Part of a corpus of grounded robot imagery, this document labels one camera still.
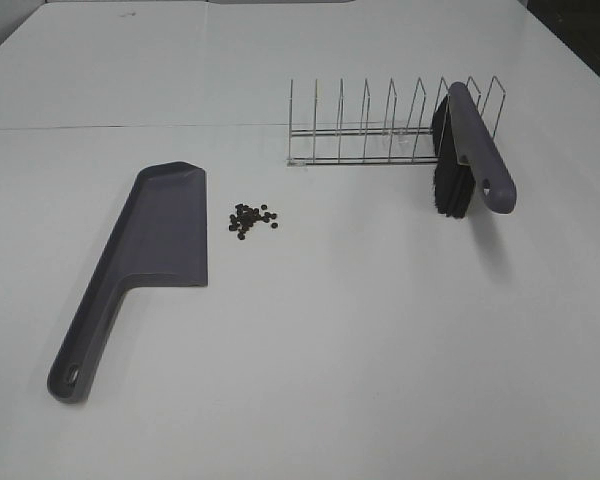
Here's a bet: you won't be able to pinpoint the pile of coffee beans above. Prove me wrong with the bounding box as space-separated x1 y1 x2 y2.
227 203 279 240

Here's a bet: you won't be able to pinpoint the grey plastic dustpan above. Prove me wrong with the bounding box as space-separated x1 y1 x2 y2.
47 162 208 404

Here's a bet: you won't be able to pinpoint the grey hand brush black bristles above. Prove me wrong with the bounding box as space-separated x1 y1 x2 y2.
431 82 517 219

